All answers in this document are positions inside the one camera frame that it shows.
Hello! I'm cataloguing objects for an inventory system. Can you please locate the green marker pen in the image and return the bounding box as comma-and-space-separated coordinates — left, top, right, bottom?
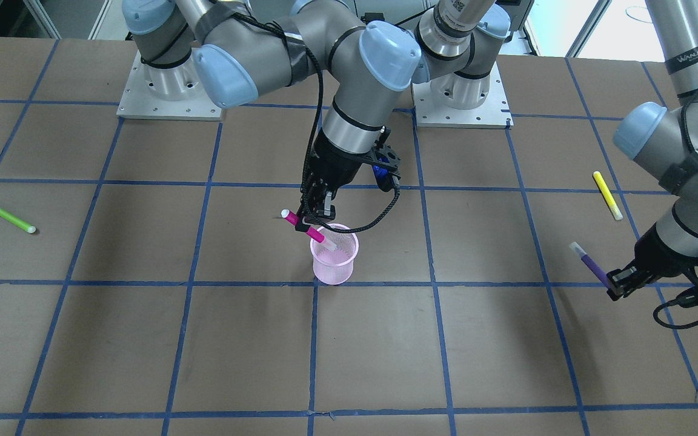
0, 207, 37, 234

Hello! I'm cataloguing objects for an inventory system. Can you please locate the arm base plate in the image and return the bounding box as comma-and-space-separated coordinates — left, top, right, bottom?
116, 52, 225, 122
411, 63, 514, 129

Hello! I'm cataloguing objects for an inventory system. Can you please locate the pink mesh cup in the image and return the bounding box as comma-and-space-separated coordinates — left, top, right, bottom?
310, 226, 359, 285

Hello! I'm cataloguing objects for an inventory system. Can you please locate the pink marker pen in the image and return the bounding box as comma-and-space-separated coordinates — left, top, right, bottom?
281, 209, 337, 251

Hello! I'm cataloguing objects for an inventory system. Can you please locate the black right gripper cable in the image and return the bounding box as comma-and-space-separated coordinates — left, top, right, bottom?
228, 12, 401, 234

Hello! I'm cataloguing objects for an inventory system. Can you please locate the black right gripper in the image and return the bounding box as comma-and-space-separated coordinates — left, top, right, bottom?
294, 129, 361, 234

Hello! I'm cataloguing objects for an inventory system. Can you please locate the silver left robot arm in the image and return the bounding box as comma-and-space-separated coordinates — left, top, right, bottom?
413, 1, 698, 308

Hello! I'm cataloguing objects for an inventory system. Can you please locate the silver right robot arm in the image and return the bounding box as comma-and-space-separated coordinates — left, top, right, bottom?
122, 1, 423, 232

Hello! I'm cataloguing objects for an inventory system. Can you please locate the purple marker pen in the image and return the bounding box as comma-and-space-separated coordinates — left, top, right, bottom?
570, 241, 610, 289

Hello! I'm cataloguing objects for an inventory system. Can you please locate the yellow marker pen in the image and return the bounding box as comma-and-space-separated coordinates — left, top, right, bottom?
592, 171, 623, 221

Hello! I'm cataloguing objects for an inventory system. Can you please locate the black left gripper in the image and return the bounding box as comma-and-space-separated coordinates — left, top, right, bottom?
607, 224, 698, 301

